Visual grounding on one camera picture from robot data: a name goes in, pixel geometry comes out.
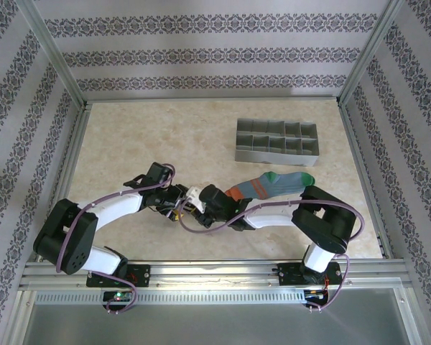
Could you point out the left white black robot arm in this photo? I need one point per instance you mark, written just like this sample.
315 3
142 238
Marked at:
115 206

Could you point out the grey compartment organizer tray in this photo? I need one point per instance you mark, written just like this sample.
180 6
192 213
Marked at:
274 157

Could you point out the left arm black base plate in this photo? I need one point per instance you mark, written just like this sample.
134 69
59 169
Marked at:
140 275

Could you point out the aluminium frame side rail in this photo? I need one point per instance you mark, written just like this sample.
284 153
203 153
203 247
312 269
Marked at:
366 172
72 158

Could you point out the controller board with green light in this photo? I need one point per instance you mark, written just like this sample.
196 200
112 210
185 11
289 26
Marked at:
118 297

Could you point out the aluminium frame post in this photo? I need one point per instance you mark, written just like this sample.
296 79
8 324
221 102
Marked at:
52 50
373 46

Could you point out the small black controller board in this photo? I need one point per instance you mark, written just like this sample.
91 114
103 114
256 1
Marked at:
316 295

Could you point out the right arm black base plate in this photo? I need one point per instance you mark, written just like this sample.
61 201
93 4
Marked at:
289 273

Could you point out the grey sock green orange trim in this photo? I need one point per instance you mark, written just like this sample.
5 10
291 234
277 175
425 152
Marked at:
276 185

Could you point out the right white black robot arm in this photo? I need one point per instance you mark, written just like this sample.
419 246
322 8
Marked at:
325 226

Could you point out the grey metal panel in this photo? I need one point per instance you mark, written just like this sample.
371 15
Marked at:
215 325

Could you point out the aluminium frame back rail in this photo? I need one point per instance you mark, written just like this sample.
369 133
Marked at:
212 97

